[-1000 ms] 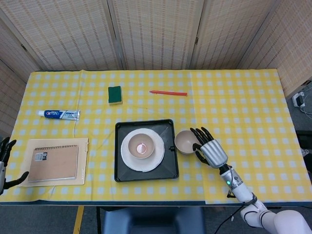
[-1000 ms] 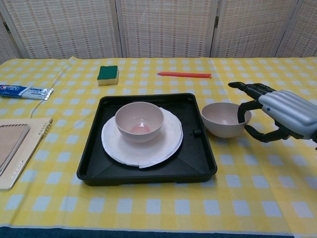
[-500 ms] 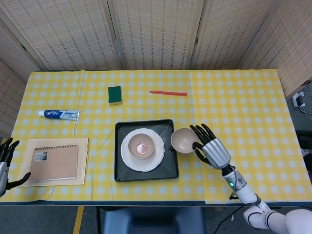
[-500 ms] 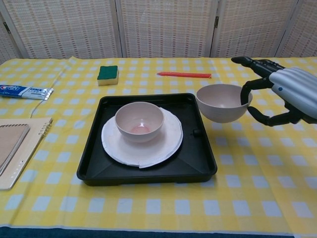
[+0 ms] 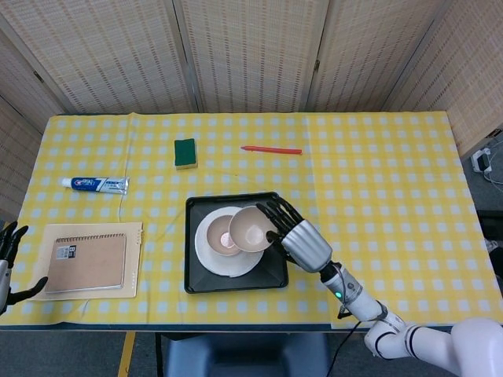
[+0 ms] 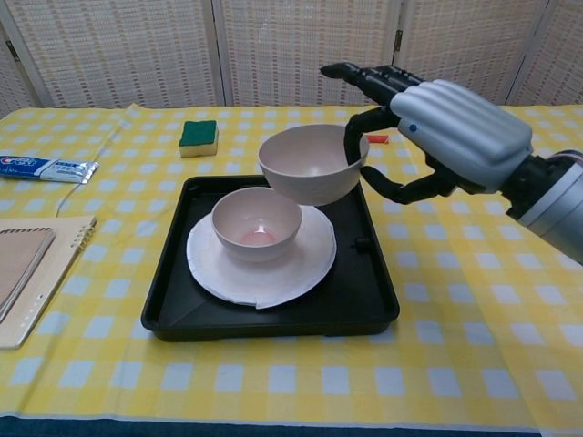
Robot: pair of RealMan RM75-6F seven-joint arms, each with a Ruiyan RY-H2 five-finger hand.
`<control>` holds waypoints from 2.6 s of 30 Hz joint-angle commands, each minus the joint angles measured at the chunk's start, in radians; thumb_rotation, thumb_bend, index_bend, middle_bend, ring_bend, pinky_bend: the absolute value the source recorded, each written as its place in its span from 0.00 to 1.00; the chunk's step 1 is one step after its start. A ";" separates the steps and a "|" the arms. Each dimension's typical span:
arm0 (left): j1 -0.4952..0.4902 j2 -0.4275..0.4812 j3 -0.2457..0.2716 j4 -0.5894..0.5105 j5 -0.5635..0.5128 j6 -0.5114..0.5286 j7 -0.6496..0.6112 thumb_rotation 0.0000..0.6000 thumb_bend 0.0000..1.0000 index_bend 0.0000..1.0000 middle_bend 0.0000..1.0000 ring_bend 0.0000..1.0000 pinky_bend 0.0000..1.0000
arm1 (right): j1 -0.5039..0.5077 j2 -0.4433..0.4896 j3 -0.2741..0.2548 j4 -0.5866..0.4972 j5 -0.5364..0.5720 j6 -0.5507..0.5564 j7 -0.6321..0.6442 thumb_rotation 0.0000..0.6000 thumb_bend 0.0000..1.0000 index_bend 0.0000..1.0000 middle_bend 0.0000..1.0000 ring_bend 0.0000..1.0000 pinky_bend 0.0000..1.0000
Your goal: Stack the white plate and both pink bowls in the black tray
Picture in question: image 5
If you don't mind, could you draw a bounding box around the black floor object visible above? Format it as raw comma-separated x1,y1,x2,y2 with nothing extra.
476,210,503,252

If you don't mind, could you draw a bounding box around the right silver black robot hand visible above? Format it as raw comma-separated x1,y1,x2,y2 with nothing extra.
255,199,334,273

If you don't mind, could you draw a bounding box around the white paper plate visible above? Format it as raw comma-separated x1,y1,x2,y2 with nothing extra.
194,207,265,278

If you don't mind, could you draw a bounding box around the blue white toothpaste tube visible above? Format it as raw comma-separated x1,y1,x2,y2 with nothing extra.
60,176,130,196

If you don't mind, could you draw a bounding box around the green yellow sponge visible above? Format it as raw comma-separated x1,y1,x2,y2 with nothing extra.
174,137,199,171

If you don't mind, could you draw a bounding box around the plain beige bowl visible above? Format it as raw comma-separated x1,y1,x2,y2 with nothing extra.
229,206,274,253

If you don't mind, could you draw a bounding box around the beige bowl with pink stain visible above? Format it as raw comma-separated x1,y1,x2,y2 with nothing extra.
206,214,240,258

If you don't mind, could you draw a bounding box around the brown spiral notebook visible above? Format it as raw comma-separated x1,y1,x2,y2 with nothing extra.
44,232,128,295

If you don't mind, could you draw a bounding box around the woven folding screen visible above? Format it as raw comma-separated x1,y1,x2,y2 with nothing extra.
0,0,503,221

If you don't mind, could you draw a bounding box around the red pen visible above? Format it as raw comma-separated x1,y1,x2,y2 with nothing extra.
240,145,303,156

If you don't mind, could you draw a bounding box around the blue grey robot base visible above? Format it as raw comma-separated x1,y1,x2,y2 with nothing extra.
161,332,331,377

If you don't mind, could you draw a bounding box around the black square plastic tray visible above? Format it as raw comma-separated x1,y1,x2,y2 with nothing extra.
183,191,290,295

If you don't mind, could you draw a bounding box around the wooden board with notebook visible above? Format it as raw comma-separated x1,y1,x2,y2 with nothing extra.
27,221,144,302

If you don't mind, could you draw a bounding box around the thin wrist cable with connector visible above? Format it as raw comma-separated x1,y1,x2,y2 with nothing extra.
324,262,365,377

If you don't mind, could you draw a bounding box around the white power adapter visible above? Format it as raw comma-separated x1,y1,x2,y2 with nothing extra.
471,148,494,174

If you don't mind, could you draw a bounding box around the yellow white checkered tablecloth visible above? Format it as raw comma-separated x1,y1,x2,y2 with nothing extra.
0,112,503,329

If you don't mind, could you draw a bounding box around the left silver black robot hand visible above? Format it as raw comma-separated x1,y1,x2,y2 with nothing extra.
0,221,49,315

